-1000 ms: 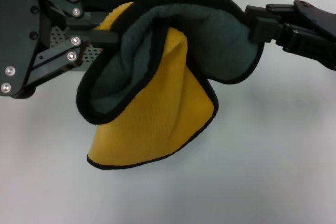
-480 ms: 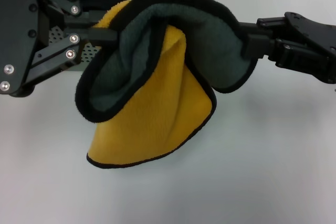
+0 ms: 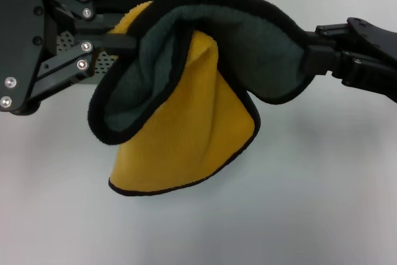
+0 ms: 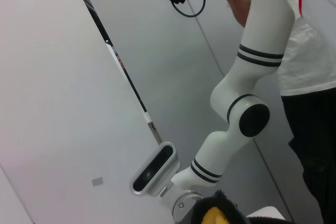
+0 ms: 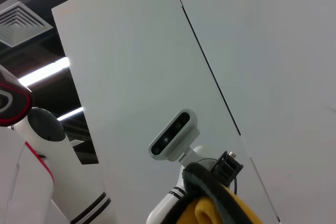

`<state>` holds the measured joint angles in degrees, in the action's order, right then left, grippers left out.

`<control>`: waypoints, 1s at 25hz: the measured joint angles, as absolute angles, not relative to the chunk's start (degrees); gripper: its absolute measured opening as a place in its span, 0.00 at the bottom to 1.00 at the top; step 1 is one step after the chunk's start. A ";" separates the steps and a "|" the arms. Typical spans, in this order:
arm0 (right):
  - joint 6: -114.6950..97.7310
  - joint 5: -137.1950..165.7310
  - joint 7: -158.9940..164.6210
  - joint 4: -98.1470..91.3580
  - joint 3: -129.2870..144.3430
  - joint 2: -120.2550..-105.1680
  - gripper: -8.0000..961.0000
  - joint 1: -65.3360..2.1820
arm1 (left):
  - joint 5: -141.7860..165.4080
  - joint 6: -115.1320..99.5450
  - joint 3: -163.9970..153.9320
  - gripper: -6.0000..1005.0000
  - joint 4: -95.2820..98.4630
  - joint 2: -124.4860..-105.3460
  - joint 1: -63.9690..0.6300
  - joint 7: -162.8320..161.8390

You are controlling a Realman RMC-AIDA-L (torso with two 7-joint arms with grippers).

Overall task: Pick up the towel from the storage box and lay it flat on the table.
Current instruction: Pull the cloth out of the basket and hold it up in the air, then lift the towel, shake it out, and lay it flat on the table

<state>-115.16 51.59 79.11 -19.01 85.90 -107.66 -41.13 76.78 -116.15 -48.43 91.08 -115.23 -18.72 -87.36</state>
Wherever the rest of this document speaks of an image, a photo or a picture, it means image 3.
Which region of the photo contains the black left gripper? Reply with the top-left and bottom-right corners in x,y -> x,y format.
0,0 -> 138,114

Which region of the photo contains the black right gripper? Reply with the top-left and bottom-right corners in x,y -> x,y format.
301,16 -> 397,102

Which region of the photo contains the yellow and grey towel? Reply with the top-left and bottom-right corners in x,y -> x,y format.
88,0 -> 330,198

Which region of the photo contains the grey perforated plastic basket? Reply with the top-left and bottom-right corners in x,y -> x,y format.
55,0 -> 246,86

